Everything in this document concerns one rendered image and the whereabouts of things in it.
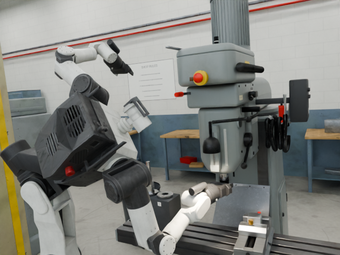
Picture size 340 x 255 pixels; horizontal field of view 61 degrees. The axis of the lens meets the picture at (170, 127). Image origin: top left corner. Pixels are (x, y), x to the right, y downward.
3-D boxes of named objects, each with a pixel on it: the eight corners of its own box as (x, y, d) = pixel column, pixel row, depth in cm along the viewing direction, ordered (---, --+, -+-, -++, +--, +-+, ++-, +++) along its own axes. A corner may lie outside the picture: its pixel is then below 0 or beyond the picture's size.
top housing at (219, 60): (234, 82, 112) (231, 40, 110) (173, 87, 125) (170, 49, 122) (257, 81, 153) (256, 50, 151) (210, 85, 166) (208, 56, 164)
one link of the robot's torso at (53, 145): (32, 205, 96) (113, 143, 88) (13, 126, 112) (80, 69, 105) (92, 208, 121) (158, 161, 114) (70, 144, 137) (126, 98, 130)
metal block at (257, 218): (260, 230, 136) (260, 218, 136) (247, 228, 139) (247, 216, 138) (262, 225, 141) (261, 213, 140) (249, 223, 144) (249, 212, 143)
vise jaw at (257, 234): (266, 238, 130) (266, 230, 129) (238, 235, 135) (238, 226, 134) (267, 232, 135) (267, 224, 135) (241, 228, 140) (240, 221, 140)
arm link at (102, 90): (64, 82, 122) (82, 99, 116) (78, 66, 122) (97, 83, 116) (80, 94, 132) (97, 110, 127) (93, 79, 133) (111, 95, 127)
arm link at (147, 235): (157, 268, 102) (139, 212, 98) (134, 258, 112) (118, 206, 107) (178, 249, 110) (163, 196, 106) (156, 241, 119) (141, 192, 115)
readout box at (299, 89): (309, 122, 140) (309, 78, 138) (289, 122, 144) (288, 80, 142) (311, 117, 158) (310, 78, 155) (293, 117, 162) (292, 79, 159)
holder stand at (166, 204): (171, 235, 153) (168, 199, 151) (138, 227, 165) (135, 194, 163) (182, 225, 163) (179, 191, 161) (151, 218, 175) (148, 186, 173)
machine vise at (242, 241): (266, 269, 119) (265, 244, 118) (230, 262, 126) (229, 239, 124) (274, 229, 151) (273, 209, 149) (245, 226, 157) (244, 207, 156)
